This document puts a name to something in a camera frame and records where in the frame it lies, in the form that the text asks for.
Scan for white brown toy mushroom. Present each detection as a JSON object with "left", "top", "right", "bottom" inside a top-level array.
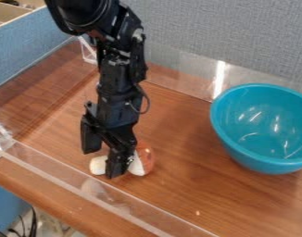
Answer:
[{"left": 89, "top": 140, "right": 155, "bottom": 176}]

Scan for black cables under table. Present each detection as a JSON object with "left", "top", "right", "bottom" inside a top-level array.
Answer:
[{"left": 0, "top": 206, "right": 40, "bottom": 237}]

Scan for clear acrylic barrier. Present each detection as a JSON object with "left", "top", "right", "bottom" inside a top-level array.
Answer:
[{"left": 0, "top": 43, "right": 302, "bottom": 237}]

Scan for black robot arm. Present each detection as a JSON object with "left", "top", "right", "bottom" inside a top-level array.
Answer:
[{"left": 44, "top": 0, "right": 149, "bottom": 179}]

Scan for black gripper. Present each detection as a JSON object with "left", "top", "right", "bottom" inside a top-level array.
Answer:
[{"left": 80, "top": 83, "right": 148, "bottom": 179}]

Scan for blue plastic bowl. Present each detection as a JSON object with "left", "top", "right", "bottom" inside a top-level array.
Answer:
[{"left": 209, "top": 83, "right": 302, "bottom": 175}]

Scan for wooden shelf box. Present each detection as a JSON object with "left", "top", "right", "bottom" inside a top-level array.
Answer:
[{"left": 0, "top": 0, "right": 44, "bottom": 26}]

